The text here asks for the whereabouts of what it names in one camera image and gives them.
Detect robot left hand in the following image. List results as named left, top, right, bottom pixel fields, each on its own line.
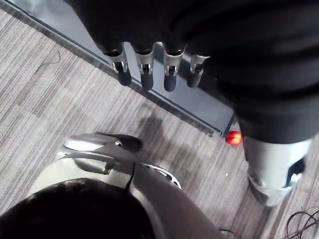
left=65, top=0, right=319, bottom=208

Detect grey metal shelf base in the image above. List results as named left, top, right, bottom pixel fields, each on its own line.
left=4, top=0, right=235, bottom=136

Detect dark robot foot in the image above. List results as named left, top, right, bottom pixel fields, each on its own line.
left=63, top=132, right=143, bottom=153

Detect black cable on leg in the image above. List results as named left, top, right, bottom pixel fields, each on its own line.
left=124, top=161, right=137, bottom=194

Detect thin dark floor wire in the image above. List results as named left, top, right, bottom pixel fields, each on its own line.
left=34, top=49, right=61, bottom=75

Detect black cable bundle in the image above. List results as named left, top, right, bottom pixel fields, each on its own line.
left=286, top=206, right=319, bottom=239

